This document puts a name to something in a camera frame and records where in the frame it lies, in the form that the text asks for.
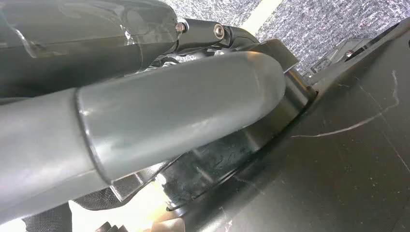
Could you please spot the white floor tape stripe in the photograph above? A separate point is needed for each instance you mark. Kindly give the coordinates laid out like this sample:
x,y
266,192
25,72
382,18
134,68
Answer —
x,y
261,14

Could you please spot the black robot body shell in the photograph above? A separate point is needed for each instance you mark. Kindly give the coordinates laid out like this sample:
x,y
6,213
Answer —
x,y
336,166

